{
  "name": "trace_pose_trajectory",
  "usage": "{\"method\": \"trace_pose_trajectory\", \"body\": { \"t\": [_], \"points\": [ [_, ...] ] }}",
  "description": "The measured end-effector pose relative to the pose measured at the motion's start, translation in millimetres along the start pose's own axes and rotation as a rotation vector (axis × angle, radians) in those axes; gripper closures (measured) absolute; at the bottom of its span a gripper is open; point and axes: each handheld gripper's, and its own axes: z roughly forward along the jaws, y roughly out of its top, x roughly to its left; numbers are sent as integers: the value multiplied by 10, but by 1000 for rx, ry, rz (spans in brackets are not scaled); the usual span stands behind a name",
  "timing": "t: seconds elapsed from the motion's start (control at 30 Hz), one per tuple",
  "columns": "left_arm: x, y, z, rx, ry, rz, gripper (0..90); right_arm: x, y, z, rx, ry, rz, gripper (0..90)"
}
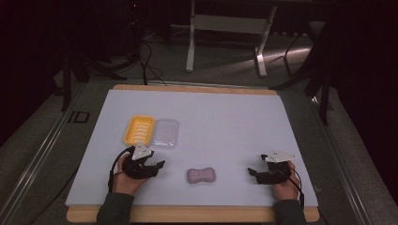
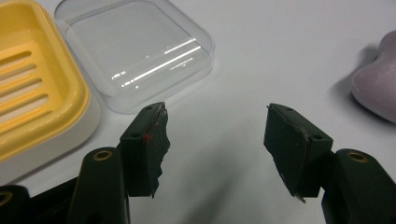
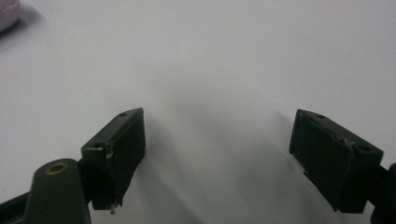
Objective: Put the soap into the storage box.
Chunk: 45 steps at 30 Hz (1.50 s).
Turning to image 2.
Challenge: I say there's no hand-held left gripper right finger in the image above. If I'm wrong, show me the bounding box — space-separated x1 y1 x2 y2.
263 103 396 224

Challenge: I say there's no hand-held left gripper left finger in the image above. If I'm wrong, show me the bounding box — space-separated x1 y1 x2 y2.
65 101 171 224

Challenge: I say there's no purple soap bar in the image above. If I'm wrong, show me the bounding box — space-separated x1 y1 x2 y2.
351 29 396 124

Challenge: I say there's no clear plastic lid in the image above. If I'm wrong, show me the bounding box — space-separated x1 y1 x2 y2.
53 0 216 115

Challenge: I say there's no yellow soap dish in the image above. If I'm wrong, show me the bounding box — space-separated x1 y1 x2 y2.
0 0 102 187

